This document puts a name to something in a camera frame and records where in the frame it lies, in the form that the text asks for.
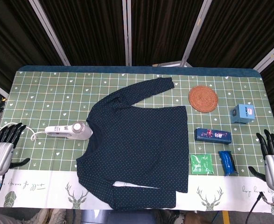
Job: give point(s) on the round woven rattan coaster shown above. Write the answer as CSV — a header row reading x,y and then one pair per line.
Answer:
x,y
203,99

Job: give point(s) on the light blue cube box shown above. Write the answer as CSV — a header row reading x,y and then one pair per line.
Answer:
x,y
243,115

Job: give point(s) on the dark blue long box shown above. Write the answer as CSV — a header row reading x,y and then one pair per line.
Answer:
x,y
212,136

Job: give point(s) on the green sachet packet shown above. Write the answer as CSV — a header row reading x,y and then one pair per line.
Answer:
x,y
201,164

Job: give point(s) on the green checked tablecloth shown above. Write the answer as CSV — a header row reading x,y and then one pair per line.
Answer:
x,y
57,98

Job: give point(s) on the white screen foot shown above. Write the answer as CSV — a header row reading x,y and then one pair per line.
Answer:
x,y
171,64

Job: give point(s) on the navy dotted long-sleeve shirt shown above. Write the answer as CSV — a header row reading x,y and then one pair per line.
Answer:
x,y
139,140

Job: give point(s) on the blue snack wrapper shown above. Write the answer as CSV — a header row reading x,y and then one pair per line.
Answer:
x,y
227,163

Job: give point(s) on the beige sneaker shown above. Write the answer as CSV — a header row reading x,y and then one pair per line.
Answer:
x,y
52,215

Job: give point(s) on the dark blue stool seat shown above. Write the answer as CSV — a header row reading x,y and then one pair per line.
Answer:
x,y
129,218

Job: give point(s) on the white handheld garment steamer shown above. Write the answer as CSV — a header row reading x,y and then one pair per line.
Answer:
x,y
69,133

